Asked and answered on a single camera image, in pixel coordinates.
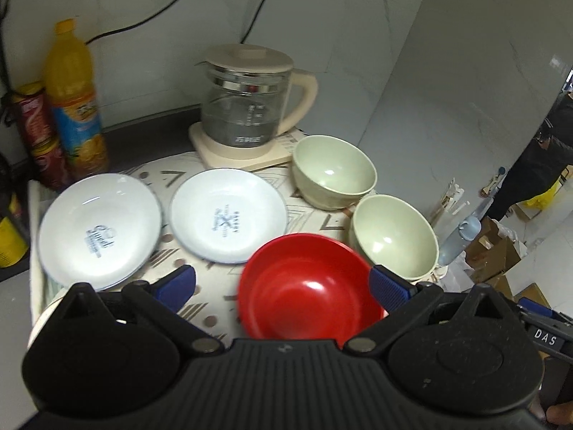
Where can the blue water bottle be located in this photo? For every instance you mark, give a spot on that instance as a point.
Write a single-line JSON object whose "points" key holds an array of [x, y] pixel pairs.
{"points": [[458, 240]]}

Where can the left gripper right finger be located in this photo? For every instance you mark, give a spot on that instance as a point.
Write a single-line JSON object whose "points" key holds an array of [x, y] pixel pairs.
{"points": [[409, 306]]}

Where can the yellow label dark bottle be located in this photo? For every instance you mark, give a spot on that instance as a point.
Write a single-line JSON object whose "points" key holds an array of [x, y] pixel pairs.
{"points": [[14, 237]]}

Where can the white plate bakery print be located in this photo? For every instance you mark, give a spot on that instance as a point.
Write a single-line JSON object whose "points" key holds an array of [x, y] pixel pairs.
{"points": [[226, 215]]}

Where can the red plastic bowl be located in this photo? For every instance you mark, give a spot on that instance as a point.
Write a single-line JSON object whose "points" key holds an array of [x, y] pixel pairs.
{"points": [[306, 286]]}

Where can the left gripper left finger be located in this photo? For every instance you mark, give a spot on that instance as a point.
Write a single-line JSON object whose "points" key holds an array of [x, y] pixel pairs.
{"points": [[158, 304]]}

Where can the patterned table mat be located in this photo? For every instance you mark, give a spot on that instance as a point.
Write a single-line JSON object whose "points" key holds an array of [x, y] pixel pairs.
{"points": [[213, 305]]}

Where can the orange juice bottle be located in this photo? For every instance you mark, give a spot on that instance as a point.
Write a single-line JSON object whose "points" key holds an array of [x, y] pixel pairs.
{"points": [[69, 84]]}

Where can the cardboard boxes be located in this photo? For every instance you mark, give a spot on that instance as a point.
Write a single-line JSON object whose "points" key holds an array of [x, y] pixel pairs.
{"points": [[492, 253]]}

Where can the glass electric kettle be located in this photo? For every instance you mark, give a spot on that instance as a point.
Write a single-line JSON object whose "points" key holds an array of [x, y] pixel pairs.
{"points": [[255, 95]]}

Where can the white plate sweet print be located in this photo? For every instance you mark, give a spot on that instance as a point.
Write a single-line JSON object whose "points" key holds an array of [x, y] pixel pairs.
{"points": [[101, 230]]}

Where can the red chip can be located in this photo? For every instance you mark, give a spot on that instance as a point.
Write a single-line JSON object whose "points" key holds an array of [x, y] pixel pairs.
{"points": [[37, 129]]}

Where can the person in black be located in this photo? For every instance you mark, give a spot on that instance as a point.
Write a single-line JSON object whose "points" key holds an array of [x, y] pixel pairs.
{"points": [[541, 163]]}

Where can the pale green bowl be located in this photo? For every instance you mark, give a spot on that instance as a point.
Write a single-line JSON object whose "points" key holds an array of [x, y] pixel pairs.
{"points": [[388, 231], [331, 174]]}

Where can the cream kettle base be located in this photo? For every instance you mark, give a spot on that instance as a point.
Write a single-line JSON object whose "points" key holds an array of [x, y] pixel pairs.
{"points": [[214, 155]]}

